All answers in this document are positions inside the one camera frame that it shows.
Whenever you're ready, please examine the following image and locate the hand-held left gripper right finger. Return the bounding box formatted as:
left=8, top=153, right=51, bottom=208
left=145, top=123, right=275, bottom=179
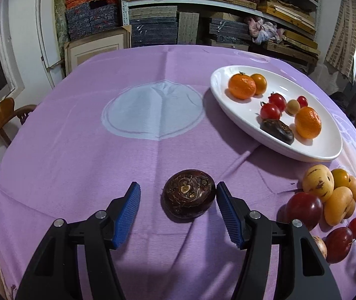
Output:
left=216, top=181, right=342, bottom=300

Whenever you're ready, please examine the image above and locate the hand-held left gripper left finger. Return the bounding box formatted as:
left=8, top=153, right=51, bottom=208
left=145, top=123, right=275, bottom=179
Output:
left=15, top=181, right=142, bottom=300

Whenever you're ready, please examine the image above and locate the dark water chestnut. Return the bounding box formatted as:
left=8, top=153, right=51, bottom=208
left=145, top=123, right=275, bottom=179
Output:
left=260, top=118, right=295, bottom=145
left=162, top=169, right=216, bottom=224

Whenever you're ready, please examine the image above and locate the dark red plum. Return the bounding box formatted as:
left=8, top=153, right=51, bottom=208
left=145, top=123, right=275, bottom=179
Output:
left=325, top=227, right=353, bottom=264
left=286, top=191, right=324, bottom=231

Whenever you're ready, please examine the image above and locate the small yellow-orange citrus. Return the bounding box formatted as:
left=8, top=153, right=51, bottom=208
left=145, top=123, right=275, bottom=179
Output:
left=250, top=73, right=267, bottom=96
left=331, top=168, right=350, bottom=190

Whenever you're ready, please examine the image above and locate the orange mandarin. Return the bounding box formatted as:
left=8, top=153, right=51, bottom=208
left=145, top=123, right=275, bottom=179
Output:
left=228, top=72, right=257, bottom=100
left=294, top=106, right=322, bottom=140

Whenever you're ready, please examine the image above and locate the white oval plate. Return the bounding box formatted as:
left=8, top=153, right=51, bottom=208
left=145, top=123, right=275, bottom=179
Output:
left=210, top=65, right=343, bottom=163

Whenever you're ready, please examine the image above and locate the purple printed tablecloth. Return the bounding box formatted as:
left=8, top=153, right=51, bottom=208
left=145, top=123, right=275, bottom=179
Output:
left=0, top=44, right=356, bottom=300

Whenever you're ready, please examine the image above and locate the framed picture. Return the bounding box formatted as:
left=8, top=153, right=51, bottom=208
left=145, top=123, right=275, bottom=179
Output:
left=64, top=25, right=132, bottom=76

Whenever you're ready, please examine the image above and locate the stack of dark grey boxes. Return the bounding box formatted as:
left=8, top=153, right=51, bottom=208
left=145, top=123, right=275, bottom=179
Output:
left=209, top=17, right=253, bottom=46

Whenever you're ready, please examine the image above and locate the stack of dark blue boxes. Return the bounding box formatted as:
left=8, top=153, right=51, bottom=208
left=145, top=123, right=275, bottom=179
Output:
left=129, top=6, right=178, bottom=47

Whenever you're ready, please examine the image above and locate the stack of wooden cases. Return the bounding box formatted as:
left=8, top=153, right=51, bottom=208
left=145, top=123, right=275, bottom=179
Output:
left=257, top=0, right=320, bottom=66

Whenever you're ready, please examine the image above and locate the pink plastic bag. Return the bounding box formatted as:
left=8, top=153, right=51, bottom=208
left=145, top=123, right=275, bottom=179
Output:
left=247, top=17, right=286, bottom=45

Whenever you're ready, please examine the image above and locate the white board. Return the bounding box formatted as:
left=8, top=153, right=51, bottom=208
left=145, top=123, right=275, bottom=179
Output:
left=36, top=0, right=64, bottom=90

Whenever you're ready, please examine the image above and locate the upright woven box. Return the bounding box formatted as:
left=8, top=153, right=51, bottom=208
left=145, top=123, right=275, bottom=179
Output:
left=178, top=12, right=200, bottom=45

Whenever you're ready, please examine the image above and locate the stack of blue floral boxes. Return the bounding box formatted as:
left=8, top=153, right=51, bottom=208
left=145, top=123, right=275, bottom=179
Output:
left=65, top=0, right=123, bottom=38

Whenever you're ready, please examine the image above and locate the mottled green panel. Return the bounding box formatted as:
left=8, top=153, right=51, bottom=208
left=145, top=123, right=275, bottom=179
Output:
left=54, top=0, right=70, bottom=60

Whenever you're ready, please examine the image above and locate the brick pattern curtain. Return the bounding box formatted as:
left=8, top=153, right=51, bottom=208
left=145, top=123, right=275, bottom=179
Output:
left=325, top=0, right=356, bottom=83

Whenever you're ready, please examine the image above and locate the metal shelf rack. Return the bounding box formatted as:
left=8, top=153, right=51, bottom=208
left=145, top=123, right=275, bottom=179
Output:
left=120, top=0, right=322, bottom=51

